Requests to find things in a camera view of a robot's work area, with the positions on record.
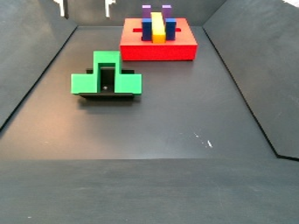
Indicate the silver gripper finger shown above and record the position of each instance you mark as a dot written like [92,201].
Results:
[60,3]
[108,3]

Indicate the green bridge-shaped block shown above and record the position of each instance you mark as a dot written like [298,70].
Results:
[127,82]

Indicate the red base board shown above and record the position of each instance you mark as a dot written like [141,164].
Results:
[135,49]

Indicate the black fixture stand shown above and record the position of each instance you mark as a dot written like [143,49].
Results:
[107,94]

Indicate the left purple block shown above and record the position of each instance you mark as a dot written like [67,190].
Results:
[147,10]

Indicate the purple block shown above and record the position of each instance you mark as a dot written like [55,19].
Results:
[167,11]
[147,10]

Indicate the left blue block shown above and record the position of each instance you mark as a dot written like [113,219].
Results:
[147,29]

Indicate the blue block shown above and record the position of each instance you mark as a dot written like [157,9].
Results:
[169,23]
[147,29]

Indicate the yellow long bar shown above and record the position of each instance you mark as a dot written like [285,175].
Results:
[157,28]

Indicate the right purple block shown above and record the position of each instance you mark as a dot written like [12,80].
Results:
[167,11]

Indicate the right blue block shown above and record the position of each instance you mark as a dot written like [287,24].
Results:
[169,23]

